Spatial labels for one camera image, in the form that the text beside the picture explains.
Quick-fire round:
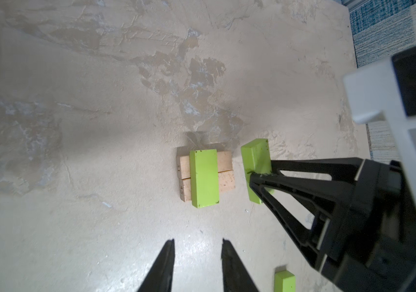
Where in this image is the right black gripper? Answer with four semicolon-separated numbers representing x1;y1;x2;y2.
249;156;416;292

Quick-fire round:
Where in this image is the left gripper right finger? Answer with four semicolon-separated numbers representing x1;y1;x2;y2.
221;239;259;292

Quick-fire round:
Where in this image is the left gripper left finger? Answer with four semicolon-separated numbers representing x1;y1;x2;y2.
137;239;175;292

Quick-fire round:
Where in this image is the long green block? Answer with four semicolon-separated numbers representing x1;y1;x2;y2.
189;149;220;209
241;138;272;204

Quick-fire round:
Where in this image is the natural wood block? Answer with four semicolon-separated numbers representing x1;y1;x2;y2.
179;170;235;202
176;151;233;180

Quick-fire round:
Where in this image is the left small green cube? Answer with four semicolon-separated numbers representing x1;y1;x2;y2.
274;270;296;292

